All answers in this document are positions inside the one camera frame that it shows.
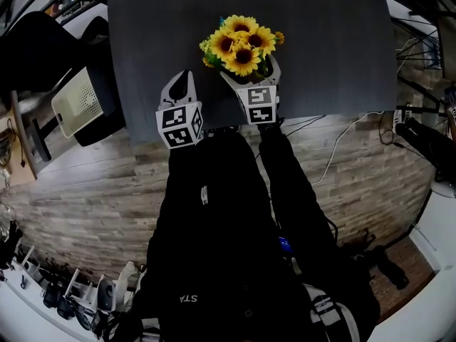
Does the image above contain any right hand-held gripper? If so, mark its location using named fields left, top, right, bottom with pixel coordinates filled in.
left=219, top=53, right=283, bottom=125

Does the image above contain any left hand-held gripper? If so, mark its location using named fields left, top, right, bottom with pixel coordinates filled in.
left=155, top=70, right=204, bottom=150

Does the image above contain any yellow sunflower bouquet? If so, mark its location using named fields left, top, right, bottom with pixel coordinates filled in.
left=198, top=14, right=286, bottom=83

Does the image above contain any cream perforated plastic basket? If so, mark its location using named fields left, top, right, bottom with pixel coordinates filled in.
left=51, top=66, right=105, bottom=139

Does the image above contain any person's left forearm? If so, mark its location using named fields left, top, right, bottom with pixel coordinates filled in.
left=165, top=144, right=218, bottom=234

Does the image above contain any person's right forearm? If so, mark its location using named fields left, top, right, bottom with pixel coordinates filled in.
left=258, top=122, right=323, bottom=231

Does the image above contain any white desk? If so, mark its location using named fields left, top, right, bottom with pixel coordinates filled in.
left=53, top=1, right=110, bottom=45

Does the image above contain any black mesh office chair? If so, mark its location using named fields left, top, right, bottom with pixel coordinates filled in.
left=0, top=11, right=126, bottom=147

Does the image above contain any wooden desk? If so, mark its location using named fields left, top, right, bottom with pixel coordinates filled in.
left=0, top=90, right=53, bottom=189

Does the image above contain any person's torso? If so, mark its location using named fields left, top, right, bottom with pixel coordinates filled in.
left=131, top=130, right=379, bottom=342

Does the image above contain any white table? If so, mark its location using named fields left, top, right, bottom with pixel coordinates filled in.
left=370, top=180, right=456, bottom=342

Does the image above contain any white cable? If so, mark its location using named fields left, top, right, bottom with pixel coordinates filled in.
left=311, top=110, right=385, bottom=185

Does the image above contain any black cable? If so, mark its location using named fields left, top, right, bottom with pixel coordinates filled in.
left=6, top=118, right=28, bottom=169

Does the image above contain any black metal frame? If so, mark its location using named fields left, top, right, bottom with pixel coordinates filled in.
left=384, top=0, right=456, bottom=82

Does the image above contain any white rack frame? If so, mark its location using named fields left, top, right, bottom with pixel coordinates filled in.
left=63, top=267, right=119, bottom=314

